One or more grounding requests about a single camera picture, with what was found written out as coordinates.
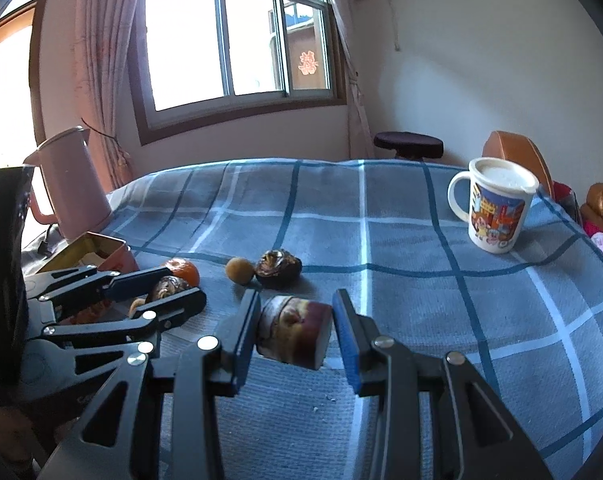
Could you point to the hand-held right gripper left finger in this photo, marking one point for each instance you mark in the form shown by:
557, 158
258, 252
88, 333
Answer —
246, 345

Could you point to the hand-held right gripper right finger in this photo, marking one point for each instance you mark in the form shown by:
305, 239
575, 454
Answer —
349, 350

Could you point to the brown leather sofa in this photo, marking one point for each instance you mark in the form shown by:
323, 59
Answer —
601, 200

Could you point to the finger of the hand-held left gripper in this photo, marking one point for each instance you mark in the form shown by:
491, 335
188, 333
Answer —
131, 283
181, 305

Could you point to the pink electric kettle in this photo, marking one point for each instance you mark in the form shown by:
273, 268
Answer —
76, 185

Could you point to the red paper window decoration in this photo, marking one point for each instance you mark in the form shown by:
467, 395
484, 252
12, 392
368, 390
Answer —
307, 63

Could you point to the narrow pink curtain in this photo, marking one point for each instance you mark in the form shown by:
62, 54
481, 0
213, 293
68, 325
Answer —
354, 110

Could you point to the sliding glass window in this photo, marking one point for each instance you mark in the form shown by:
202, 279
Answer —
191, 45

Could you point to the large orange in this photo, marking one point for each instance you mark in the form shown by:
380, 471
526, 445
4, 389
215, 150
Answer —
184, 270

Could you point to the blue plaid tablecloth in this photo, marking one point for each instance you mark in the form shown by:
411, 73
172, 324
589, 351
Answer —
406, 285

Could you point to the round dark stool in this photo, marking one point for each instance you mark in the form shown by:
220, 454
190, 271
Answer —
409, 142

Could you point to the white air conditioner pipe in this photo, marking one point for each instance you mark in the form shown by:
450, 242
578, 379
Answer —
395, 20

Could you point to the wide pink curtain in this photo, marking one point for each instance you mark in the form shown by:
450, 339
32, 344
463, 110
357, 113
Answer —
101, 60

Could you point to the brown wooden door frame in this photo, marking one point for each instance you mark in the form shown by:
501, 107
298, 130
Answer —
38, 85

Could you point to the gold metal tin box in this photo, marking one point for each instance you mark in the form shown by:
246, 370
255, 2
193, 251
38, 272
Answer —
116, 262

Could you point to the white cartoon mug with lid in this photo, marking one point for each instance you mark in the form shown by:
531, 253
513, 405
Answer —
496, 215

